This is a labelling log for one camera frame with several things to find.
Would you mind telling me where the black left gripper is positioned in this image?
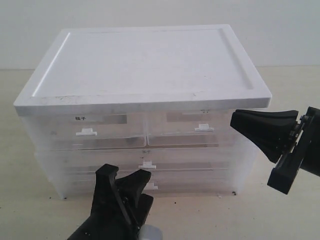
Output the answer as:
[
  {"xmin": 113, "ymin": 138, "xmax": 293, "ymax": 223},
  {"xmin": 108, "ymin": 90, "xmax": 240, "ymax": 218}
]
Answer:
[{"xmin": 68, "ymin": 164, "xmax": 163, "ymax": 240}]

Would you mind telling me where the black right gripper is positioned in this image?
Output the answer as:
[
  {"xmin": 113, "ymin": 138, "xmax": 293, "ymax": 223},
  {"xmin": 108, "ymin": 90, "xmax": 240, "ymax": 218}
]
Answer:
[{"xmin": 230, "ymin": 106, "xmax": 320, "ymax": 194}]

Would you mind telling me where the white translucent drawer cabinet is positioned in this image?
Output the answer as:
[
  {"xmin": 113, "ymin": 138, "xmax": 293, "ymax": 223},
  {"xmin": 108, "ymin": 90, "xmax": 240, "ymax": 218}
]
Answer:
[{"xmin": 14, "ymin": 24, "xmax": 272, "ymax": 183}]

